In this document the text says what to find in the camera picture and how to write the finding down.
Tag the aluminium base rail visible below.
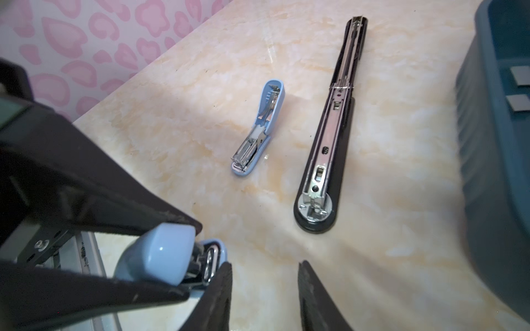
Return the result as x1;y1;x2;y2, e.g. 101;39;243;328
15;228;121;330

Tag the teal plastic tray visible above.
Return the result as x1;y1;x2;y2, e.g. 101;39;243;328
455;1;529;320

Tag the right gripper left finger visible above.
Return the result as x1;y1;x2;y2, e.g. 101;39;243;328
179;262;233;331

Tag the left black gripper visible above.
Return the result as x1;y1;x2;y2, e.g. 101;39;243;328
1;60;202;330

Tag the light blue mini stapler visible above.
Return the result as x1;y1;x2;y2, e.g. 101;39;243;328
231;79;286;177
114;223;228;297

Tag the black stapler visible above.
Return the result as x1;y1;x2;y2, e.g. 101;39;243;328
293;16;369;234

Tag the staple strip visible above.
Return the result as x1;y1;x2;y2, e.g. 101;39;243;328
510;66;530;87
506;94;530;112

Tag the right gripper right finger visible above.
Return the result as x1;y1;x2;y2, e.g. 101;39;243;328
298;261;353;331

